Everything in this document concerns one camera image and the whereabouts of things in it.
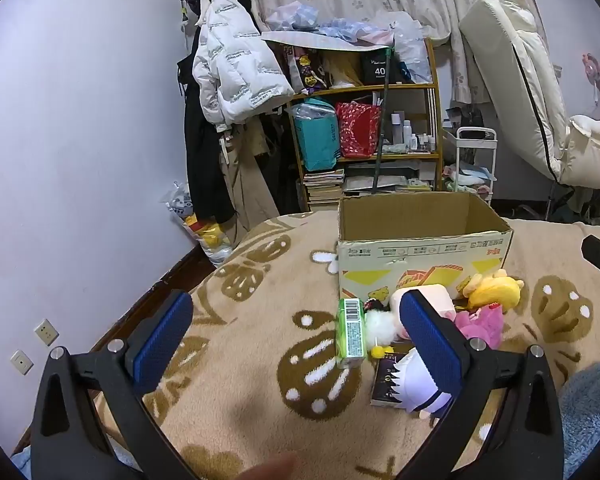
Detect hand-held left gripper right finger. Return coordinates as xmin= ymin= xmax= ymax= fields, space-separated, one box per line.
xmin=395 ymin=289 xmax=565 ymax=480

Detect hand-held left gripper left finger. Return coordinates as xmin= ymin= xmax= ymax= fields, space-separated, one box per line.
xmin=30 ymin=289 xmax=201 ymax=480

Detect pale pink plush toy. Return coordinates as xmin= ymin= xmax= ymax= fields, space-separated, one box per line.
xmin=390 ymin=284 xmax=458 ymax=341

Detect white-haired plush doll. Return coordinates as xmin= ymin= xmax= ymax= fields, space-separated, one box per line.
xmin=387 ymin=347 xmax=453 ymax=420

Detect white fluffy plush toy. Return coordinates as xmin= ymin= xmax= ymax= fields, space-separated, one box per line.
xmin=362 ymin=298 xmax=403 ymax=360

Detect magenta pink plush toy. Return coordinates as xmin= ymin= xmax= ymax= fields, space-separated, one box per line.
xmin=452 ymin=305 xmax=505 ymax=351

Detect green tissue pack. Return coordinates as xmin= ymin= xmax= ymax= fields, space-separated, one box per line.
xmin=336 ymin=298 xmax=368 ymax=370

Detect printed cardboard box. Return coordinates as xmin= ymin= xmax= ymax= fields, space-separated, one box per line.
xmin=337 ymin=192 xmax=515 ymax=306

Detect yellow plush toy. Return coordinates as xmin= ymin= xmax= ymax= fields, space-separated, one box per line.
xmin=455 ymin=269 xmax=526 ymax=311

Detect person's left hand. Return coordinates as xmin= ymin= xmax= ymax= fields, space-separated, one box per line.
xmin=242 ymin=451 xmax=297 ymax=480

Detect dark printed card box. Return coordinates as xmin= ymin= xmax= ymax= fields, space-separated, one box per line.
xmin=370 ymin=352 xmax=416 ymax=408

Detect beige printed blanket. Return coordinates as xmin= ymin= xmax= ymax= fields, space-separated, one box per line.
xmin=92 ymin=210 xmax=600 ymax=480

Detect plastic bag of toys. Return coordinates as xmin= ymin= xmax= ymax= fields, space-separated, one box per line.
xmin=162 ymin=182 xmax=238 ymax=266

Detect light blue fleece clothing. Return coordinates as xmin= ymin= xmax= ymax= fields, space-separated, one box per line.
xmin=560 ymin=350 xmax=600 ymax=480

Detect white trolley cart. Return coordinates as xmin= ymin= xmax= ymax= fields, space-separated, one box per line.
xmin=442 ymin=127 xmax=498 ymax=206

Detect pile of papers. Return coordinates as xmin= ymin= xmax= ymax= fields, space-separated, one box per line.
xmin=342 ymin=175 xmax=433 ymax=197

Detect pink desk fan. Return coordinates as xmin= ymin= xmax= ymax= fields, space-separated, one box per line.
xmin=582 ymin=52 xmax=600 ymax=111

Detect black hanging coat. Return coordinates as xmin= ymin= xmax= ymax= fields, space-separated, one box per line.
xmin=177 ymin=25 xmax=238 ymax=223

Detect beige hanging coat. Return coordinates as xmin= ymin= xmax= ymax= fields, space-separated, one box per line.
xmin=220 ymin=120 xmax=281 ymax=241

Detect cream padded chair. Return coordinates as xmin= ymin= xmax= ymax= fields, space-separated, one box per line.
xmin=459 ymin=0 xmax=600 ymax=191

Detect stack of books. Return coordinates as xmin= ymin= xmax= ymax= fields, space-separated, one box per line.
xmin=302 ymin=169 xmax=346 ymax=206

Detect dark cloth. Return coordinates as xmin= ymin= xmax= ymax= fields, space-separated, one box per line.
xmin=447 ymin=107 xmax=483 ymax=131

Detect row of cosmetic bottles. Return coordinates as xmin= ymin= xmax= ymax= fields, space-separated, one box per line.
xmin=390 ymin=112 xmax=438 ymax=153

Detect black hanging clothes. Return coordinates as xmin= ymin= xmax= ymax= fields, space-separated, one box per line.
xmin=260 ymin=110 xmax=301 ymax=211

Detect green pole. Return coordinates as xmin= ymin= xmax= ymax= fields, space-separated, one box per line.
xmin=372 ymin=45 xmax=398 ymax=196

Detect red patterned bag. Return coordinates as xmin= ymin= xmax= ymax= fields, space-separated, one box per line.
xmin=336 ymin=102 xmax=383 ymax=158

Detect teal shopping bag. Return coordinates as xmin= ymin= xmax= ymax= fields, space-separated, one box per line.
xmin=292 ymin=100 xmax=342 ymax=171

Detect wooden shelf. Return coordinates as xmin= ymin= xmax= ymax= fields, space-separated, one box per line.
xmin=285 ymin=37 xmax=443 ymax=211

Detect black box with white print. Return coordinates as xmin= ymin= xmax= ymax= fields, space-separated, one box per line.
xmin=362 ymin=50 xmax=401 ymax=86

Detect clear plastic bag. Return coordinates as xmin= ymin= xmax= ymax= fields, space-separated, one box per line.
xmin=392 ymin=12 xmax=428 ymax=83

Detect blonde wig head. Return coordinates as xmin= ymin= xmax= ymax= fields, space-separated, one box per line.
xmin=325 ymin=50 xmax=363 ymax=88

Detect white puffer jacket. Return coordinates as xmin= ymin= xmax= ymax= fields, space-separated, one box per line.
xmin=192 ymin=0 xmax=296 ymax=133

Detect dark printed bag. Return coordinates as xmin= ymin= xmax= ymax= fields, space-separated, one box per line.
xmin=290 ymin=45 xmax=326 ymax=96

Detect flat white board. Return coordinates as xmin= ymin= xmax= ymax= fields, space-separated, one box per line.
xmin=261 ymin=30 xmax=396 ymax=51

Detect pile of pastel clothes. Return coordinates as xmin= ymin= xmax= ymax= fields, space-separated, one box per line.
xmin=265 ymin=2 xmax=396 ymax=43

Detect white wall socket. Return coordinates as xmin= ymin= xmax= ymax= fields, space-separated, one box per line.
xmin=10 ymin=350 xmax=34 ymax=375
xmin=34 ymin=318 xmax=60 ymax=346

